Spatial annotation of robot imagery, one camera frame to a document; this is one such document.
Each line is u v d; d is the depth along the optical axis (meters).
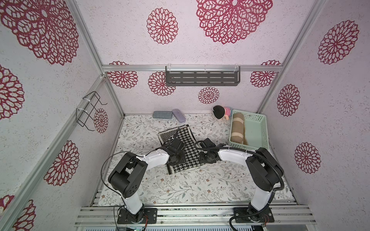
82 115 0.73
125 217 0.73
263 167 0.49
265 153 0.51
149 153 0.58
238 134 1.02
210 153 0.73
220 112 1.15
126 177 0.47
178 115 1.17
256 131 1.13
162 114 1.17
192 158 0.93
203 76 0.96
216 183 0.86
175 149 0.73
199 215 0.76
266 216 0.73
